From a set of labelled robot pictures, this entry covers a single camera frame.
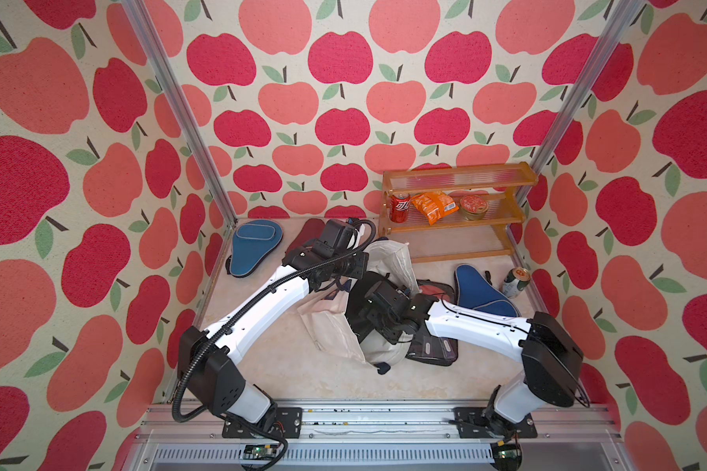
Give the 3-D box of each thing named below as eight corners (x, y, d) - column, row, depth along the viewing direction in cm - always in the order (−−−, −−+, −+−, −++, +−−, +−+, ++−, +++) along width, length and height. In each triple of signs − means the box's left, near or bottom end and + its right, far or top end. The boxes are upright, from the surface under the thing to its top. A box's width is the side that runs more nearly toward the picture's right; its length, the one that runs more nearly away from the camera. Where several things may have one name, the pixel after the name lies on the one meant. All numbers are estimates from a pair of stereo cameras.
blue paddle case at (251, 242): (223, 277, 104) (219, 271, 101) (241, 225, 121) (238, 219, 118) (272, 277, 104) (270, 271, 101) (283, 225, 121) (282, 219, 118)
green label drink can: (501, 300, 99) (515, 283, 90) (495, 284, 103) (508, 266, 95) (518, 300, 99) (534, 283, 90) (512, 284, 103) (526, 266, 95)
